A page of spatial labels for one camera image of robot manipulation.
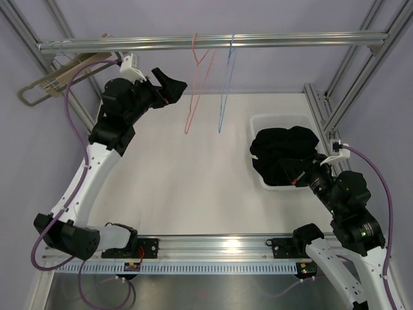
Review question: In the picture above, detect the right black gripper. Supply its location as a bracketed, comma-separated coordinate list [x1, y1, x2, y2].
[279, 152, 343, 216]

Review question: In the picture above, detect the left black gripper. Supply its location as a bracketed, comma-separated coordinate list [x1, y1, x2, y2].
[123, 68, 185, 125]

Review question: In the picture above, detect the black t shirt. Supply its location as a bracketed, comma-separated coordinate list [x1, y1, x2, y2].
[249, 126, 319, 187]

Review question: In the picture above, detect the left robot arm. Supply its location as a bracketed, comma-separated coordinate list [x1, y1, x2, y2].
[34, 68, 188, 260]

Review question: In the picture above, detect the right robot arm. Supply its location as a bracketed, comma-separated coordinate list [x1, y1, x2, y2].
[289, 154, 392, 309]

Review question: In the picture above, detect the white plastic basket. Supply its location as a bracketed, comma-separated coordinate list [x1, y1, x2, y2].
[249, 114, 323, 191]

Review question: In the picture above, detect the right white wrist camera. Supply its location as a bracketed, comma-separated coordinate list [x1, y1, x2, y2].
[320, 139, 351, 165]

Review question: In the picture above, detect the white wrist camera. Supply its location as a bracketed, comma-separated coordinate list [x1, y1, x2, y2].
[320, 139, 351, 165]
[119, 52, 146, 83]

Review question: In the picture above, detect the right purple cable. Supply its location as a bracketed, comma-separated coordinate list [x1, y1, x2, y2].
[341, 145, 401, 304]

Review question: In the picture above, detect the purple cable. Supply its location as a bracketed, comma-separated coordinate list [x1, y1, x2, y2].
[30, 57, 136, 309]
[341, 145, 401, 304]

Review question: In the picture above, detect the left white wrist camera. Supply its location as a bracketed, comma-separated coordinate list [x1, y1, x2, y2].
[119, 52, 146, 83]

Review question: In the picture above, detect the pink wire hanger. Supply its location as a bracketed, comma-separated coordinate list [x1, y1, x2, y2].
[184, 32, 217, 134]

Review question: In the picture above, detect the aluminium hanging rail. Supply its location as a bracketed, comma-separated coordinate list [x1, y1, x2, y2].
[37, 30, 389, 54]

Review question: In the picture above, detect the aluminium frame structure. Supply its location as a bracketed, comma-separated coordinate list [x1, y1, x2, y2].
[1, 1, 412, 138]

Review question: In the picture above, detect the blue wire hanger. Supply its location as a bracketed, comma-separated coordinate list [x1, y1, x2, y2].
[217, 34, 237, 134]

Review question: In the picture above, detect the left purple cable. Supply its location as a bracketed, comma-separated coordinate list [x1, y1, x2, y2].
[30, 57, 136, 309]

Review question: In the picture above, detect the front aluminium rail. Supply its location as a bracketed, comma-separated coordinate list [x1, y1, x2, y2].
[41, 234, 348, 260]

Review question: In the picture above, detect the white slotted cable duct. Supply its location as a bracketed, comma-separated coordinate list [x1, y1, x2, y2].
[55, 261, 297, 275]

